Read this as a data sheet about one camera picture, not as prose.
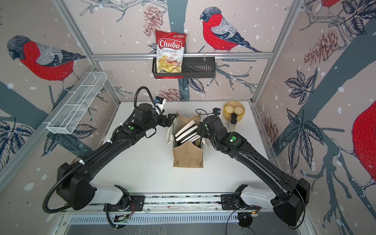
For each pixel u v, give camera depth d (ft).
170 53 2.76
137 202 2.40
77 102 2.56
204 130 2.13
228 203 2.38
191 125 2.67
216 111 2.12
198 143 2.72
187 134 2.54
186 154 2.63
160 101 2.17
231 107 3.60
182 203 2.44
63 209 1.42
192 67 3.51
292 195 1.24
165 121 2.27
